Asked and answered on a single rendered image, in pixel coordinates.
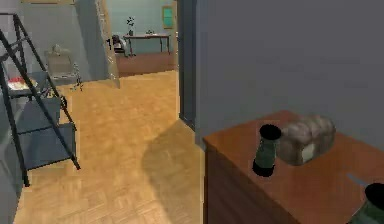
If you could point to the dark long-legged table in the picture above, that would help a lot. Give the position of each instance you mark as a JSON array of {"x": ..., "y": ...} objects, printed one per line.
[{"x": 146, "y": 36}]

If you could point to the small green table item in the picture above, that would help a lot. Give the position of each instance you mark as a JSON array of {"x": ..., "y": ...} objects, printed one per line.
[{"x": 149, "y": 32}]

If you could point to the black chair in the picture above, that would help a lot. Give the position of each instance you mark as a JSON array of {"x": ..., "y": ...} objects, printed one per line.
[{"x": 117, "y": 45}]

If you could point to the dark potted house plant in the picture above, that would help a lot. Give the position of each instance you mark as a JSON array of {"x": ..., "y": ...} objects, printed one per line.
[{"x": 130, "y": 26}]

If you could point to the beige open room door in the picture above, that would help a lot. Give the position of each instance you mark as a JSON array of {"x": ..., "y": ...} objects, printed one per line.
[{"x": 108, "y": 43}]

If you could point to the brown bread loaf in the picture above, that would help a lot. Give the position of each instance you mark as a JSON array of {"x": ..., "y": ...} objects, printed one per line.
[{"x": 305, "y": 140}]

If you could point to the brown wooden cabinet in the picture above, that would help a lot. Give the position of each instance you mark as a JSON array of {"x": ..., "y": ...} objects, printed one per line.
[{"x": 300, "y": 186}]

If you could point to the red and white dish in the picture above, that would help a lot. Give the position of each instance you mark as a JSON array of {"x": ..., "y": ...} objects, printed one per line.
[{"x": 17, "y": 83}]

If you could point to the green framed wall picture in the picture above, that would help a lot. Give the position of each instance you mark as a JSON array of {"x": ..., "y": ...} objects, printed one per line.
[{"x": 167, "y": 17}]

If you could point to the black frame grey shelf unit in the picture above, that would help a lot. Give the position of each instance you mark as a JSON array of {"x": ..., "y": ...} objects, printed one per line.
[{"x": 46, "y": 146}]

